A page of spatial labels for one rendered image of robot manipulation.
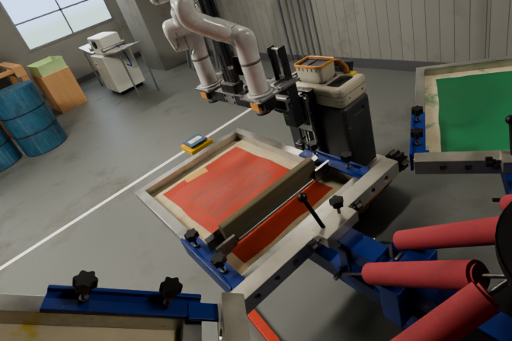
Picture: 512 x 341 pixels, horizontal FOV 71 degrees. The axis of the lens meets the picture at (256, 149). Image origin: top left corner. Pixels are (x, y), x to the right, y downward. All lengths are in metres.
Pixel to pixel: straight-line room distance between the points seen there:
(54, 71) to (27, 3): 2.21
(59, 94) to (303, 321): 6.36
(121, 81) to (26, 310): 6.33
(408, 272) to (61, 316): 0.66
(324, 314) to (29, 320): 1.57
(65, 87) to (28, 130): 1.90
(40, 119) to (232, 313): 5.31
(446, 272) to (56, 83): 7.25
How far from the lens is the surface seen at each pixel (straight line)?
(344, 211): 1.03
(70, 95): 7.64
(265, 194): 1.19
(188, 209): 1.45
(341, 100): 2.13
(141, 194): 1.62
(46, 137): 5.95
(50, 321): 0.85
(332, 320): 2.11
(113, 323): 0.84
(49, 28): 9.41
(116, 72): 6.99
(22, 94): 5.83
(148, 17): 7.48
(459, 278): 0.71
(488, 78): 1.92
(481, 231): 0.80
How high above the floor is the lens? 1.77
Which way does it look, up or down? 30 degrees down
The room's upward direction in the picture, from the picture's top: 19 degrees counter-clockwise
